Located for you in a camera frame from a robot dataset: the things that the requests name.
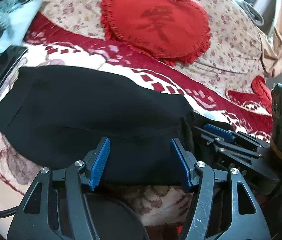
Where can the grey folded cloth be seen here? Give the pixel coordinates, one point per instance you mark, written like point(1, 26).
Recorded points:
point(251, 12)

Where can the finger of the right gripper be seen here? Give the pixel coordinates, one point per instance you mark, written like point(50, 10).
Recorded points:
point(226, 135)

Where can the red white plush blanket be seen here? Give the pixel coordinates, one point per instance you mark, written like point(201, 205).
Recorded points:
point(51, 45)

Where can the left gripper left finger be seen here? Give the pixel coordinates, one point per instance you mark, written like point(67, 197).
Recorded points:
point(38, 216)

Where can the red heart pillow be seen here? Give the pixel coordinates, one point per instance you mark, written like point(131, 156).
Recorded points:
point(169, 31)

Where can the black pants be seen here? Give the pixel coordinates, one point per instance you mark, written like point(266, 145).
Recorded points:
point(55, 115)

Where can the black smartphone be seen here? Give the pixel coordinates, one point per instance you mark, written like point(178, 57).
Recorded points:
point(0, 72)

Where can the floral quilt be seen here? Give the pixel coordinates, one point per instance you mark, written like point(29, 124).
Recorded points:
point(210, 41)

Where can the beige curtain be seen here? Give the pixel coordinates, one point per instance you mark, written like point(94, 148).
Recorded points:
point(272, 44)

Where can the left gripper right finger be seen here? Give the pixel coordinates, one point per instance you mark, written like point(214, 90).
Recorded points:
point(246, 218)

